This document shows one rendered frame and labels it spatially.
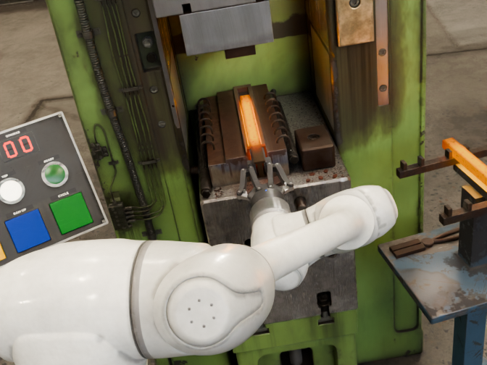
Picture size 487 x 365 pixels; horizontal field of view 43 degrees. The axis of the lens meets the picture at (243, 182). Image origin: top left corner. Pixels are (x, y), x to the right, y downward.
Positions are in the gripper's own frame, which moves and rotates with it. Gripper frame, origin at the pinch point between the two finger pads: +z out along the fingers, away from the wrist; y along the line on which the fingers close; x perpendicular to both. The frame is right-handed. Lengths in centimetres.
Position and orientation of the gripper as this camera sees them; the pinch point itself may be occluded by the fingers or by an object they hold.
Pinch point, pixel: (258, 160)
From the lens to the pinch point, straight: 150.7
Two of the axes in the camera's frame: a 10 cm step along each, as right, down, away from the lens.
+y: 9.9, -1.6, 0.0
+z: -1.0, -5.7, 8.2
